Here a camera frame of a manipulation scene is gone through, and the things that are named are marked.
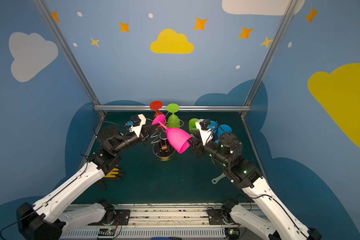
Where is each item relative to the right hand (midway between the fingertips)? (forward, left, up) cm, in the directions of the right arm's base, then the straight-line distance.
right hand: (192, 131), depth 61 cm
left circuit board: (-34, +40, -41) cm, 67 cm away
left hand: (+4, +16, +1) cm, 16 cm away
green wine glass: (+22, +11, -18) cm, 31 cm away
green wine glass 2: (+24, -1, -25) cm, 35 cm away
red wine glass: (+25, +21, -9) cm, 33 cm away
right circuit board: (-31, -22, -42) cm, 57 cm away
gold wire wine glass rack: (+13, +18, -37) cm, 43 cm away
